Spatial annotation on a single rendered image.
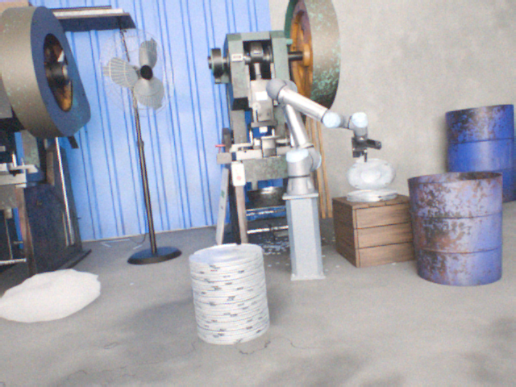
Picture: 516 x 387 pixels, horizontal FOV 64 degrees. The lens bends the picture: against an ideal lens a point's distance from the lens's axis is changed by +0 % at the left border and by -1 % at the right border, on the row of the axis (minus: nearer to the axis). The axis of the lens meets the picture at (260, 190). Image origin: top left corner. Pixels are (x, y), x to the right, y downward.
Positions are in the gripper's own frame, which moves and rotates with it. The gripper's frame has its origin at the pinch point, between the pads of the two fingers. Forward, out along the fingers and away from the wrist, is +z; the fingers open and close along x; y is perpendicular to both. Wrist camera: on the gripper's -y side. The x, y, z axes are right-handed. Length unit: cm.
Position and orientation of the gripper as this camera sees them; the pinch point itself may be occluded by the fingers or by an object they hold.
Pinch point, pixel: (365, 162)
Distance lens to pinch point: 244.6
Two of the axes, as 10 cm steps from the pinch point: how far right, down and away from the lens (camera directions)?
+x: -0.8, 7.8, -6.2
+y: -9.7, 0.8, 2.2
